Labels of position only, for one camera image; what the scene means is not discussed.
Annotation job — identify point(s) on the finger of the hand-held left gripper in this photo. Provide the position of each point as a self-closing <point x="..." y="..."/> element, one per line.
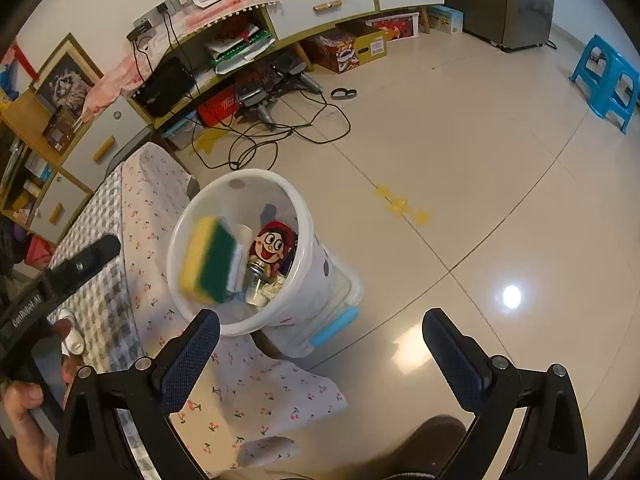
<point x="85" y="262"/>

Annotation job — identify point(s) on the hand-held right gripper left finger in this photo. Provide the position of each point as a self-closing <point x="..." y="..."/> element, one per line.
<point x="190" y="360"/>

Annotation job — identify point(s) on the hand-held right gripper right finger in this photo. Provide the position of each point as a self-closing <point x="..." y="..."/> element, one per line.
<point x="455" y="360"/>

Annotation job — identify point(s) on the small white bottle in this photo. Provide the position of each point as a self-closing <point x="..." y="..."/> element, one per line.
<point x="75" y="344"/>

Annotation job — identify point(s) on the yellow green sponge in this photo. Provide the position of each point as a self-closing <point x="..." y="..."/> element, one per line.
<point x="210" y="260"/>

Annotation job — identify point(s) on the white plastic bin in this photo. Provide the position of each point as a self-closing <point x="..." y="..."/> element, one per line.
<point x="295" y="320"/>

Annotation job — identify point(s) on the red cartoon snack bag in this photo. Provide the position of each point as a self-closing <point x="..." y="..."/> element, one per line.
<point x="272" y="247"/>

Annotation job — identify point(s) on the person's left hand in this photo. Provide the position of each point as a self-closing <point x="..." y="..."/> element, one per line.
<point x="25" y="400"/>

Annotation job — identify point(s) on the grey checked quilted blanket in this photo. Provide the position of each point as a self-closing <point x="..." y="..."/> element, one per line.
<point x="100" y="310"/>

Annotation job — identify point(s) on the cherry print tablecloth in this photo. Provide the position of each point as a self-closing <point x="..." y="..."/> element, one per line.
<point x="155" y="220"/>

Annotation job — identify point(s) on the dark glass jar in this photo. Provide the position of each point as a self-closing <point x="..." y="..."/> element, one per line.
<point x="60" y="127"/>

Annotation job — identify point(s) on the tall wooden shelf cabinet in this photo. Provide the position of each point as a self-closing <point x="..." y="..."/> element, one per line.
<point x="20" y="125"/>

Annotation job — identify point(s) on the framed cat picture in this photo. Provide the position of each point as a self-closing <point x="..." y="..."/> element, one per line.
<point x="65" y="85"/>

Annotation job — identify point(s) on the pink cloth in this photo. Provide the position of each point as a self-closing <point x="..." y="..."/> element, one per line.
<point x="115" y="77"/>

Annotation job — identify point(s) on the black printer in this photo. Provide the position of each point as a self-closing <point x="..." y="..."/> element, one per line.
<point x="165" y="87"/>

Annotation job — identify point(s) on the red flat box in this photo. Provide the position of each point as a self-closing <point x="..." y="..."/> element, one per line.
<point x="220" y="105"/>

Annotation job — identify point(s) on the black folded devices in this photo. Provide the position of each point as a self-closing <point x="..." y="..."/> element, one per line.
<point x="280" y="85"/>

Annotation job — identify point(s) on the stack of bags and papers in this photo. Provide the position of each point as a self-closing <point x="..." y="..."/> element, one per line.
<point x="240" y="45"/>

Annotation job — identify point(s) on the blue plastic stool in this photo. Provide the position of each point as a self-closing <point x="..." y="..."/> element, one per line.
<point x="607" y="95"/>

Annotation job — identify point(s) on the low wooden cabinet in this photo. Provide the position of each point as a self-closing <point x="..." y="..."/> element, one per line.
<point x="295" y="25"/>

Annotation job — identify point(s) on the cartoon print cardboard box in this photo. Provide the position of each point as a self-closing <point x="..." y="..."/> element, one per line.
<point x="350" y="47"/>

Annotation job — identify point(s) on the red framed box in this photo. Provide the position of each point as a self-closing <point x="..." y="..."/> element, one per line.
<point x="395" y="25"/>

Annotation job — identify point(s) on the blue white box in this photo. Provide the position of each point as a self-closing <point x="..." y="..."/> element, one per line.
<point x="445" y="17"/>

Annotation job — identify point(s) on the grey refrigerator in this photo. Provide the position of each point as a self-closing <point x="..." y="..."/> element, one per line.
<point x="500" y="0"/>

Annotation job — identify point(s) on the wall power outlet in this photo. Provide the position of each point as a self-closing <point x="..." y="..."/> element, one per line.
<point x="165" y="10"/>

